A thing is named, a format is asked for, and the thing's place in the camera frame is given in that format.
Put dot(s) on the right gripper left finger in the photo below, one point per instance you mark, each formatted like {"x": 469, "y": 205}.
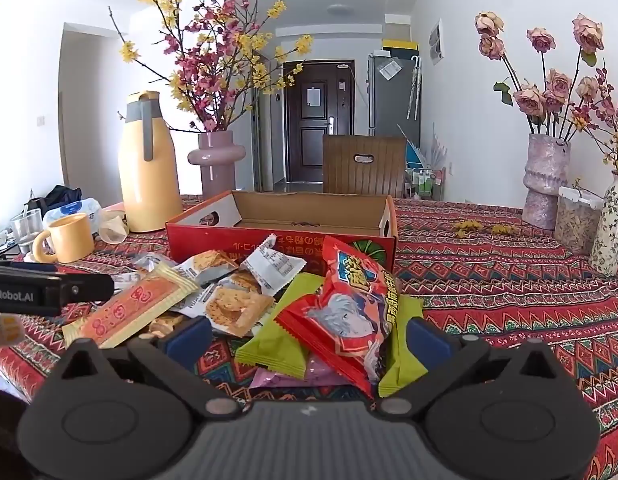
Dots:
{"x": 168, "y": 363}

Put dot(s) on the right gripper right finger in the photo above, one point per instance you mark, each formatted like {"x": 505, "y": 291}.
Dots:
{"x": 448, "y": 360}

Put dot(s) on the orange striped snack bar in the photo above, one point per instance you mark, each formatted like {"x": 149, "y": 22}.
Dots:
{"x": 128, "y": 312}

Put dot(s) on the oat crisp snack packet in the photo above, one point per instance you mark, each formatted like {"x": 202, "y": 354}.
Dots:
{"x": 233, "y": 305}

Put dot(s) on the green snack packet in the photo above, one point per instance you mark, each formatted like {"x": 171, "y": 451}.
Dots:
{"x": 402, "y": 367}
{"x": 273, "y": 348}

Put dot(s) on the red anime snack bag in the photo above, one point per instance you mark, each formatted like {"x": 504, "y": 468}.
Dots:
{"x": 346, "y": 322}

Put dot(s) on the drinking glass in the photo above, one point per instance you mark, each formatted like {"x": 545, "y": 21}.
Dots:
{"x": 26, "y": 227}

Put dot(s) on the yellow ceramic mug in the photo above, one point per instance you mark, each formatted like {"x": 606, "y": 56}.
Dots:
{"x": 66, "y": 240}

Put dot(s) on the white oat snack packet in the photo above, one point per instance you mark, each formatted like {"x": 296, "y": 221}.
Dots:
{"x": 207, "y": 267}

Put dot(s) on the patterned red tablecloth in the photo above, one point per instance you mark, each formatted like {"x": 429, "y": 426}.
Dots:
{"x": 502, "y": 288}

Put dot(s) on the crumpled paper cup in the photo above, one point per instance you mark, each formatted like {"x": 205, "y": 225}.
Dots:
{"x": 112, "y": 227}

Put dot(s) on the pink snack packet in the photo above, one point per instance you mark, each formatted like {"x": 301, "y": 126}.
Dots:
{"x": 317, "y": 375}

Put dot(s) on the oat snack packet back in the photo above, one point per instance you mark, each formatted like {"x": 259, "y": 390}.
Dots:
{"x": 272, "y": 270}

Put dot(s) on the fallen yellow petals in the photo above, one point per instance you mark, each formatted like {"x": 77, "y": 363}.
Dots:
{"x": 465, "y": 228}

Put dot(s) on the yellow thermos jug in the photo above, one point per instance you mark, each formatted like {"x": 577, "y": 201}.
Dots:
{"x": 147, "y": 167}

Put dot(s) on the red cardboard snack box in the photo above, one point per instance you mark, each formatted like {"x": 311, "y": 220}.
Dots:
{"x": 238, "y": 222}

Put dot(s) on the metal storage rack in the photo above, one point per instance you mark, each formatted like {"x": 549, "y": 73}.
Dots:
{"x": 425, "y": 171}

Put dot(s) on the floral white vase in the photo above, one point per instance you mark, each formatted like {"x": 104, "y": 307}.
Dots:
{"x": 604, "y": 252}

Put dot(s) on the pink glass vase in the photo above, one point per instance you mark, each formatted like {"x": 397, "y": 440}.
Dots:
{"x": 216, "y": 157}

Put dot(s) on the wooden chair back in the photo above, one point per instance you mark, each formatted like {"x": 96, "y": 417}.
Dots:
{"x": 364, "y": 165}

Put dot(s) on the textured pink vase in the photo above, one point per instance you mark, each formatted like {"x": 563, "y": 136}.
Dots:
{"x": 545, "y": 172}

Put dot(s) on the grey refrigerator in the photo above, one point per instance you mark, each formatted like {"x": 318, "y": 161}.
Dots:
{"x": 394, "y": 86}

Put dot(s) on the dried pink roses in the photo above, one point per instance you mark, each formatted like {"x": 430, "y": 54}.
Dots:
{"x": 560, "y": 105}

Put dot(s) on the dark entrance door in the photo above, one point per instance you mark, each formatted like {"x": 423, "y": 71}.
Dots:
{"x": 319, "y": 102}

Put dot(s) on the red yellow blossom branches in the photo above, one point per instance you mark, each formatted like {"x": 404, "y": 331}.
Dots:
{"x": 216, "y": 46}

